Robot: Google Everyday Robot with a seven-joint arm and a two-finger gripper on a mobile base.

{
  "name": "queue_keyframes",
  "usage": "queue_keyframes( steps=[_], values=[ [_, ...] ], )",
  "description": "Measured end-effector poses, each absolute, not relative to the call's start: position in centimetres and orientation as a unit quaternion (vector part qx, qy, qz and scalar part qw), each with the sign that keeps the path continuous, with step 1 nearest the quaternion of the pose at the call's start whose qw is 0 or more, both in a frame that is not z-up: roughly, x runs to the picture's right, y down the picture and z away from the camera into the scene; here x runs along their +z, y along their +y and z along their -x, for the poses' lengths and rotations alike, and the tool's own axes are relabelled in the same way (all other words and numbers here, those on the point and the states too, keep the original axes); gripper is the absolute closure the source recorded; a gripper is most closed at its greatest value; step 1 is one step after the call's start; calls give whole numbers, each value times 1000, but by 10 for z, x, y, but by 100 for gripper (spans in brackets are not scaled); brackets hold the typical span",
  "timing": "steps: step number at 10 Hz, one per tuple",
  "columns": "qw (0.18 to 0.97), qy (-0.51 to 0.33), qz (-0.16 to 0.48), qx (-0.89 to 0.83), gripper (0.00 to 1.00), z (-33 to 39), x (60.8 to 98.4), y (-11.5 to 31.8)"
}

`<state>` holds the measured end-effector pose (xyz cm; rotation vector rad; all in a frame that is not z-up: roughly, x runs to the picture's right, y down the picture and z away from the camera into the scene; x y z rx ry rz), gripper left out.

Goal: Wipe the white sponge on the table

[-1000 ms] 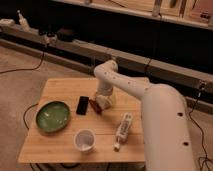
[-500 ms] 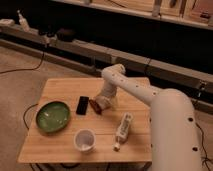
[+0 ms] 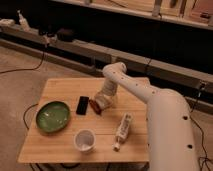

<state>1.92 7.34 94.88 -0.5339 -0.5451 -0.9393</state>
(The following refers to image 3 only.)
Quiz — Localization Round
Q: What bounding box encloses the brown red elongated object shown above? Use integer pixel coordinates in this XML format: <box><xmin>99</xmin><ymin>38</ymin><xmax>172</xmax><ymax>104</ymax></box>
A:
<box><xmin>89</xmin><ymin>99</ymin><xmax>102</xmax><ymax>115</ymax></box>

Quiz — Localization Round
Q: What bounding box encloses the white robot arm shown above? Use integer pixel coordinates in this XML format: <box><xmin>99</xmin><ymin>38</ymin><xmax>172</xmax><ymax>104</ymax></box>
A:
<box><xmin>95</xmin><ymin>62</ymin><xmax>199</xmax><ymax>171</ymax></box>

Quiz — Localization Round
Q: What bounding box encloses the black smartphone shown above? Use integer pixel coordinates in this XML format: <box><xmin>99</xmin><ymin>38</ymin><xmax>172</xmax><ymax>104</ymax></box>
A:
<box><xmin>76</xmin><ymin>96</ymin><xmax>89</xmax><ymax>115</ymax></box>

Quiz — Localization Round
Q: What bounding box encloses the white paper cup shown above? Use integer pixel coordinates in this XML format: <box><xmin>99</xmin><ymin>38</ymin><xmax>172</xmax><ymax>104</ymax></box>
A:
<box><xmin>74</xmin><ymin>129</ymin><xmax>95</xmax><ymax>154</ymax></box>

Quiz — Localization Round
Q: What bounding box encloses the green bowl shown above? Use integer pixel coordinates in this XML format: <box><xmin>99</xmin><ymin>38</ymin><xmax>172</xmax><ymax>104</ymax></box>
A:
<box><xmin>36</xmin><ymin>101</ymin><xmax>71</xmax><ymax>133</ymax></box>

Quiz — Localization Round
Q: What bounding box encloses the black device on ledge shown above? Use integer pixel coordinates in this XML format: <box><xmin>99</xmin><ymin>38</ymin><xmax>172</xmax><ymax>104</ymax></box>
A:
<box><xmin>56</xmin><ymin>28</ymin><xmax>75</xmax><ymax>42</ymax></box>

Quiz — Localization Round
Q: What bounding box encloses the white spray bottle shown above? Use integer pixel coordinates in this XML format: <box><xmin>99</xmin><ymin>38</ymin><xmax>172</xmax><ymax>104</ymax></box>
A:
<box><xmin>17</xmin><ymin>10</ymin><xmax>30</xmax><ymax>31</ymax></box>

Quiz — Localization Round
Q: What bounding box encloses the black cable under table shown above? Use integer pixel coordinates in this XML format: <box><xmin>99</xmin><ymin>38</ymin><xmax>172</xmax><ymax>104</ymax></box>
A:
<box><xmin>22</xmin><ymin>103</ymin><xmax>39</xmax><ymax>130</ymax></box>

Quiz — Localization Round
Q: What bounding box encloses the black floor cable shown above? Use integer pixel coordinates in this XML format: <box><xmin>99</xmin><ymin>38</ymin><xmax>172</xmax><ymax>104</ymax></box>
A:
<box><xmin>0</xmin><ymin>46</ymin><xmax>47</xmax><ymax>75</ymax></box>

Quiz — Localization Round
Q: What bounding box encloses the black cable right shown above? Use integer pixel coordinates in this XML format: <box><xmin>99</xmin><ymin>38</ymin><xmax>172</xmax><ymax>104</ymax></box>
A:
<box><xmin>189</xmin><ymin>85</ymin><xmax>213</xmax><ymax>171</ymax></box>

